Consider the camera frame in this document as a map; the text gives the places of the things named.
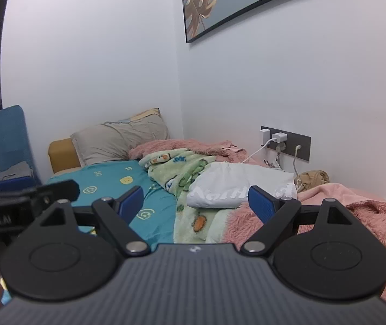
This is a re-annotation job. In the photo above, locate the white printed t-shirt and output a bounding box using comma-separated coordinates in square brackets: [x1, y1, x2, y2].
[186, 162, 298, 209]

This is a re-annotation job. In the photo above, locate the dark wall socket panel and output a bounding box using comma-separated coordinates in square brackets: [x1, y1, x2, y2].
[261, 126, 312, 162]

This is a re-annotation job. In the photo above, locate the white charging cable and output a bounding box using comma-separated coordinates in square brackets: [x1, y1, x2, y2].
[242, 141, 277, 163]

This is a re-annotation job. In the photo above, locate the bed with teal smiley sheet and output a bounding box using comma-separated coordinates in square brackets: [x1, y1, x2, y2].
[46, 160, 180, 244]

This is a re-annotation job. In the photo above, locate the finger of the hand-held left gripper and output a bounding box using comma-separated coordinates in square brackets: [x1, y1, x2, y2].
[32, 180, 80, 207]

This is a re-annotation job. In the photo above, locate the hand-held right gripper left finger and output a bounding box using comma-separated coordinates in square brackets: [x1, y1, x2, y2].
[40, 186, 151, 257]

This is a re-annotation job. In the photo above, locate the blue padded folding chair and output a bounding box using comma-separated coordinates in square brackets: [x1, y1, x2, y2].
[0, 105, 43, 192]

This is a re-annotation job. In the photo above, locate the yellow and blue pillow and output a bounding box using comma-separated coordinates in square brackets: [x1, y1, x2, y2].
[105, 108, 161, 124]

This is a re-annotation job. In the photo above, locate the tan crumpled cloth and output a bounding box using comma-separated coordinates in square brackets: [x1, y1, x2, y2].
[296, 170, 330, 193]

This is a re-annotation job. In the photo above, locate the grey plug cable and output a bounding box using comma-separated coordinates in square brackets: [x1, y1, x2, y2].
[293, 145, 302, 180]

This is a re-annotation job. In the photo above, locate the green cartoon printed blanket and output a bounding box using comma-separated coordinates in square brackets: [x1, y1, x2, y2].
[139, 148, 244, 244]

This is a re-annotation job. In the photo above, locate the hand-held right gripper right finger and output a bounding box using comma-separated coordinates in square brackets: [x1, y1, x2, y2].
[240, 186, 352, 256]

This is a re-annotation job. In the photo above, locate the grey cloth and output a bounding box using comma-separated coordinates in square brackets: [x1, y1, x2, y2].
[0, 161, 34, 181]

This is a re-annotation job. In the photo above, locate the grey pillow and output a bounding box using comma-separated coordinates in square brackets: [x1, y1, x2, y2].
[70, 115, 170, 166]

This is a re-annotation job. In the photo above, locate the pink fluffy blanket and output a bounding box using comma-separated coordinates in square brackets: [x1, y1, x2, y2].
[128, 139, 386, 315]

